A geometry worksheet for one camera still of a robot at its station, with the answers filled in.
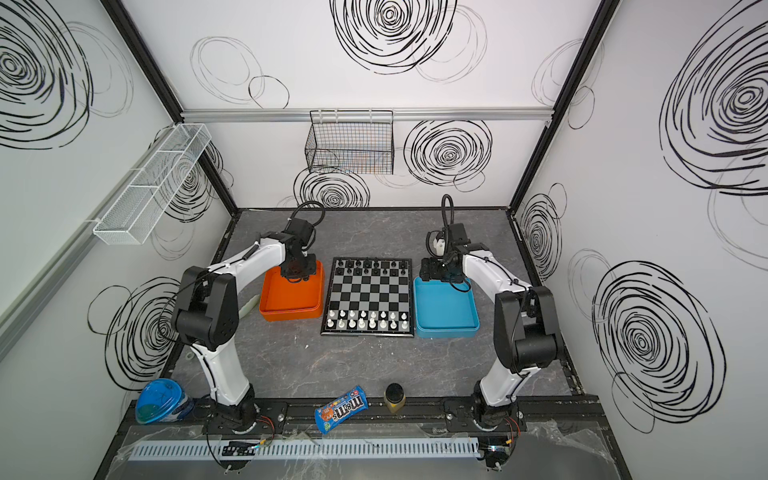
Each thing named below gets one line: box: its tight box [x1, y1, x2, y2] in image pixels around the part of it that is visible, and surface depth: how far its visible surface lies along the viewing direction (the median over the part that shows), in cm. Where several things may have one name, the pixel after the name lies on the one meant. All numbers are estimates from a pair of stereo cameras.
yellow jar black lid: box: [384, 382, 406, 414], surface depth 71 cm
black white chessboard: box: [320, 257, 415, 337], surface depth 96 cm
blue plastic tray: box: [413, 276, 480, 339], surface depth 93 cm
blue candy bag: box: [314, 386, 369, 435], surface depth 75 cm
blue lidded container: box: [135, 378, 194, 425], surface depth 70 cm
